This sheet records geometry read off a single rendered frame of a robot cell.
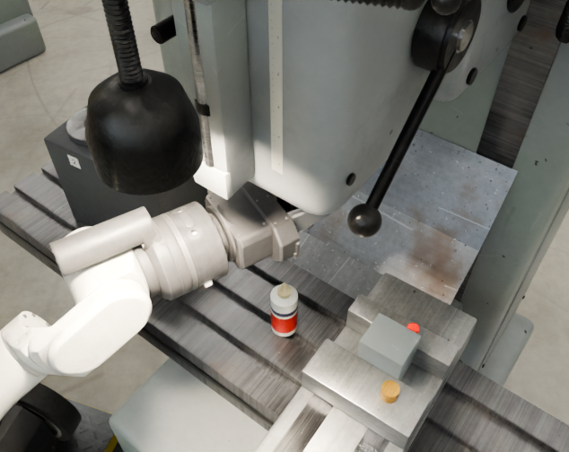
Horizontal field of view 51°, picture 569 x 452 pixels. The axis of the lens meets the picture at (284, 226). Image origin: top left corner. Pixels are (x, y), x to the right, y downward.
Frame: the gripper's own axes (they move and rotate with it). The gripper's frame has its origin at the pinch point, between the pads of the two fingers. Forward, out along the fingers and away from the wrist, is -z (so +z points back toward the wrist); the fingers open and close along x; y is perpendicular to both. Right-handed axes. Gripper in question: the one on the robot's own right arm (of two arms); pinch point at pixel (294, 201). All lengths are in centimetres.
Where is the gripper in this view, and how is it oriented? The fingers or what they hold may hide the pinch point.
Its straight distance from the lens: 68.6
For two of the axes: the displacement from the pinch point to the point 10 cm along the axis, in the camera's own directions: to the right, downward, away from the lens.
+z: -8.5, 3.8, -3.5
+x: -5.2, -6.4, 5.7
